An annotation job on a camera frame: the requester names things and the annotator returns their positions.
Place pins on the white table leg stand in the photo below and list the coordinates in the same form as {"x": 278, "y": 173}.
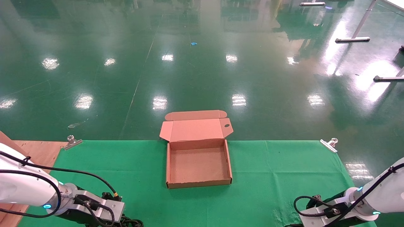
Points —
{"x": 352, "y": 39}
{"x": 312, "y": 3}
{"x": 388, "y": 78}

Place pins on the green table cloth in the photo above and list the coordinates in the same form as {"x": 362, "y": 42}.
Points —
{"x": 258, "y": 195}

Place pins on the metal binder clip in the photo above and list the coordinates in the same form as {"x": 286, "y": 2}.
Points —
{"x": 72, "y": 143}
{"x": 329, "y": 145}

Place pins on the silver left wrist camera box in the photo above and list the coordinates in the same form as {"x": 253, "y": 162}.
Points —
{"x": 110, "y": 208}

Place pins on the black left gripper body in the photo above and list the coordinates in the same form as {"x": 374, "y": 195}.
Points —
{"x": 75, "y": 217}

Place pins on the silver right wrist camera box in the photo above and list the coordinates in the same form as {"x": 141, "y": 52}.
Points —
{"x": 315, "y": 217}

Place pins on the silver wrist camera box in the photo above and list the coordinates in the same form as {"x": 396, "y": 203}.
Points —
{"x": 315, "y": 217}
{"x": 110, "y": 208}

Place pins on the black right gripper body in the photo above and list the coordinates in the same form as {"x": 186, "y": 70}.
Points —
{"x": 356, "y": 222}

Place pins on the brown printed cardboard carton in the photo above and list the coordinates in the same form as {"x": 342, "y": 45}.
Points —
{"x": 4, "y": 140}

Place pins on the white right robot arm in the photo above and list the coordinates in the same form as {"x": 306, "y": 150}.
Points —
{"x": 388, "y": 189}

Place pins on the black caster wheel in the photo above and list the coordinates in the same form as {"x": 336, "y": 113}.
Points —
{"x": 402, "y": 49}

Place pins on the clear plastic floor litter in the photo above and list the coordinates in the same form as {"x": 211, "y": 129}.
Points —
{"x": 73, "y": 125}

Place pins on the white table top corner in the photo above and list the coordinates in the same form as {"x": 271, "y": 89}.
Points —
{"x": 398, "y": 3}

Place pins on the brown cardboard box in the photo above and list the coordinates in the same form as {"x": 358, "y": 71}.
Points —
{"x": 199, "y": 167}

